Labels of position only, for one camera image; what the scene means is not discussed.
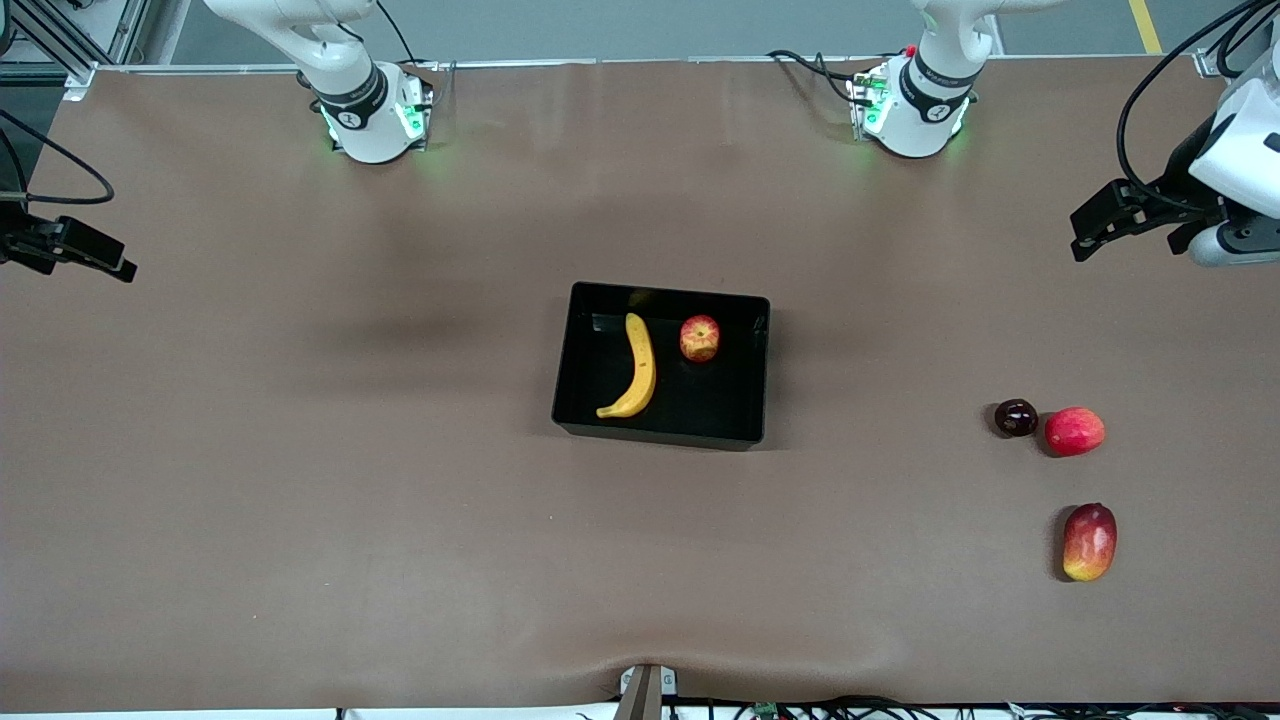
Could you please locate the red yellow striped apple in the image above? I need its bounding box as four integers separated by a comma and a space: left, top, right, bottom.
679, 314, 722, 364

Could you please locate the black plastic box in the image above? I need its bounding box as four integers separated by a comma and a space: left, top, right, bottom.
551, 281, 771, 452

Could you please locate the yellow banana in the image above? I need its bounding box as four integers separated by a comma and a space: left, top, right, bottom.
596, 312, 658, 420

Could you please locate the pink red round fruit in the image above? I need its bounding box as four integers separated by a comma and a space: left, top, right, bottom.
1044, 406, 1107, 459

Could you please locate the dark purple plum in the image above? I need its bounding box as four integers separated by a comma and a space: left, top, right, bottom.
994, 398, 1040, 439

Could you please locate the brown table mat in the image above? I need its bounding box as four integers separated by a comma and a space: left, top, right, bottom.
0, 58, 1280, 713

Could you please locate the red yellow mango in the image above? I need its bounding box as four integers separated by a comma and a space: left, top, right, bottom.
1062, 502, 1118, 583

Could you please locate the brown table edge clamp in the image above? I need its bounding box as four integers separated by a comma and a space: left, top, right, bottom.
618, 663, 679, 720

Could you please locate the aluminium frame profile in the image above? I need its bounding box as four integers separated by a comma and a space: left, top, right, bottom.
0, 0, 151, 101
1195, 0, 1280, 79

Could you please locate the black arm base cable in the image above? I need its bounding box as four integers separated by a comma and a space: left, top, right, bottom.
370, 0, 441, 111
766, 48, 871, 101

